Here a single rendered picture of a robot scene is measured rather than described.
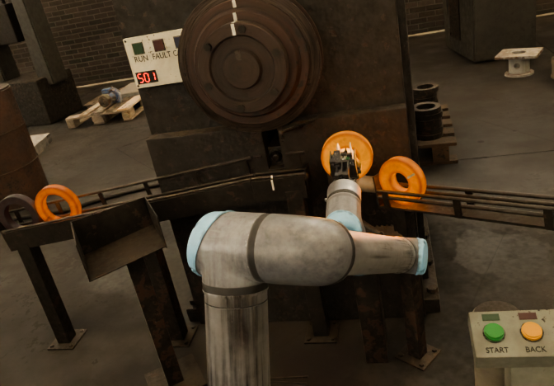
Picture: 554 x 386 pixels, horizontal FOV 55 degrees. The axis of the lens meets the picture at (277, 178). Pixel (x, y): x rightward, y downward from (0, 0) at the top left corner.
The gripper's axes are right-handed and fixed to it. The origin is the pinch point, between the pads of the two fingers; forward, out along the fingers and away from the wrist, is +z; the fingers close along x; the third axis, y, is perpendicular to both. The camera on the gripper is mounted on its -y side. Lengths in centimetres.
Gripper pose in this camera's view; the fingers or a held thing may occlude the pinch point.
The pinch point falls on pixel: (345, 150)
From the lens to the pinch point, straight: 161.3
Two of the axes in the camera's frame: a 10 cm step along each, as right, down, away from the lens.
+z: 1.1, -6.5, 7.5
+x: -9.7, 0.9, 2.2
